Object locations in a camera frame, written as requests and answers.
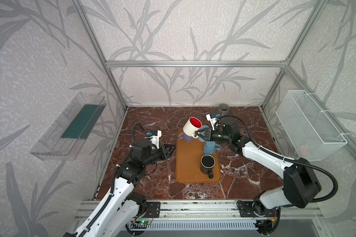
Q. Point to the blue dotted floral mug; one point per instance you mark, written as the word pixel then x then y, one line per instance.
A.
pixel 210 148

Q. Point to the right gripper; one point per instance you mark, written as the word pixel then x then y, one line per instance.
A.
pixel 209 135

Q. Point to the clear plastic wall bin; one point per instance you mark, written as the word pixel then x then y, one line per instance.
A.
pixel 67 135

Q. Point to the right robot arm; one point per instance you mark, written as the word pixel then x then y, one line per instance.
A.
pixel 300 182

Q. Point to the aluminium front rail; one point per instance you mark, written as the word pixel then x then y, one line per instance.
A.
pixel 180 209

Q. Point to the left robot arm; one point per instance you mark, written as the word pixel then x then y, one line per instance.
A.
pixel 121 204

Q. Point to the light blue mug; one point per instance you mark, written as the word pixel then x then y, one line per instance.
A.
pixel 204 134

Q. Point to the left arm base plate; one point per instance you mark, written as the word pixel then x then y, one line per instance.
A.
pixel 150 209

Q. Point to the grey mug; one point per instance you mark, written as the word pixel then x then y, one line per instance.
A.
pixel 223 109

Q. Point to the white wire mesh basket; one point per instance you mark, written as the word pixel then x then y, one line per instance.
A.
pixel 310 130

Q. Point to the green circuit board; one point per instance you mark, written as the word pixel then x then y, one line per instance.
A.
pixel 142 224

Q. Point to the lilac mug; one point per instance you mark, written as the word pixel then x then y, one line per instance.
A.
pixel 187 138

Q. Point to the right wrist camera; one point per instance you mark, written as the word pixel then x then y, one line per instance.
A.
pixel 214 120

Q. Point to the orange rectangular tray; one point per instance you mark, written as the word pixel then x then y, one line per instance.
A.
pixel 188 162

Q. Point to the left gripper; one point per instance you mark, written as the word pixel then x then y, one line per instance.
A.
pixel 163 152

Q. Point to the black mug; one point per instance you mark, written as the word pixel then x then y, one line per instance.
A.
pixel 207 164

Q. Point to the white mug red inside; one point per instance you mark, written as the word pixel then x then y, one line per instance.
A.
pixel 192 125

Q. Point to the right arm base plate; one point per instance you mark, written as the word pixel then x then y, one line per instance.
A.
pixel 246 209

